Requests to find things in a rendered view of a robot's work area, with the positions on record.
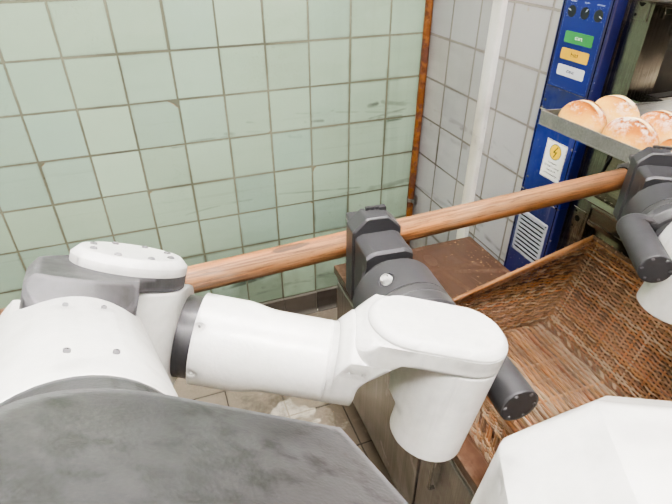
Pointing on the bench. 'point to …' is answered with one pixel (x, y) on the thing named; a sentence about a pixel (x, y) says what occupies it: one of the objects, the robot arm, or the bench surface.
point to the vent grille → (529, 236)
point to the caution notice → (553, 160)
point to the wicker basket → (497, 427)
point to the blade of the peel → (598, 132)
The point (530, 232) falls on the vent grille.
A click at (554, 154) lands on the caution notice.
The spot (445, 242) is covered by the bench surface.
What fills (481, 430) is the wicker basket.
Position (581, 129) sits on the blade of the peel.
